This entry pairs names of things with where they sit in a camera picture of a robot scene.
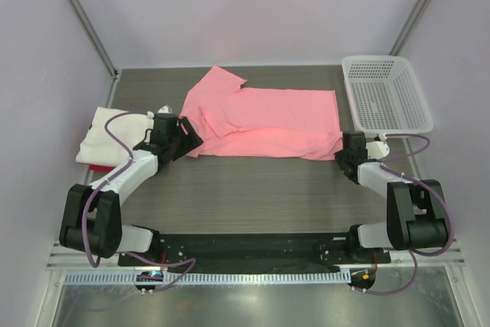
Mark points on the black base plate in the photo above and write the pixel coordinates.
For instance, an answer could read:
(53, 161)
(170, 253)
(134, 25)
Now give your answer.
(293, 253)

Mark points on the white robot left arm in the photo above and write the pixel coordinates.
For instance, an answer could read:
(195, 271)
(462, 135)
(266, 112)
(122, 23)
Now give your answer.
(92, 220)

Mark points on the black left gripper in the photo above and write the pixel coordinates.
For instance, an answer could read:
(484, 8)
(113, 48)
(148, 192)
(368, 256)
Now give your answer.
(191, 139)

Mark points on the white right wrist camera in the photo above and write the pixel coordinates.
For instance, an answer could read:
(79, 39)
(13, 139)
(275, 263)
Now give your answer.
(378, 148)

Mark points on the white plastic basket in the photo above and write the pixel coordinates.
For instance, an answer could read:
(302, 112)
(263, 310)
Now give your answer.
(384, 95)

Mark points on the right aluminium frame post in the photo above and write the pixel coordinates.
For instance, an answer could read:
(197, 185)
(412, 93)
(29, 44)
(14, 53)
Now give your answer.
(413, 18)

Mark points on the pink t shirt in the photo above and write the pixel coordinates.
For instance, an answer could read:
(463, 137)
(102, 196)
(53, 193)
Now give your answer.
(235, 120)

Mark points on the left aluminium frame post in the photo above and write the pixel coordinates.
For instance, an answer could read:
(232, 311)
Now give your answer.
(93, 37)

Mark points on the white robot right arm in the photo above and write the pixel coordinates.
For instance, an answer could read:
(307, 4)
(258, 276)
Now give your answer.
(417, 215)

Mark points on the aluminium frame post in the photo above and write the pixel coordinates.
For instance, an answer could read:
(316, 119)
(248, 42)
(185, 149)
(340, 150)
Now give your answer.
(93, 37)
(413, 18)

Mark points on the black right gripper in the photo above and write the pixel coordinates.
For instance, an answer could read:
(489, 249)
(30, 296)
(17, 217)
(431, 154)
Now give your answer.
(339, 156)

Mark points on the folded red t shirt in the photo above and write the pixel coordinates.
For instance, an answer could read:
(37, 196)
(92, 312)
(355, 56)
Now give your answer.
(100, 168)

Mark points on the slotted cable duct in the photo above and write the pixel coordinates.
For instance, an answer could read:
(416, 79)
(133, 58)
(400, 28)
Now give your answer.
(153, 277)

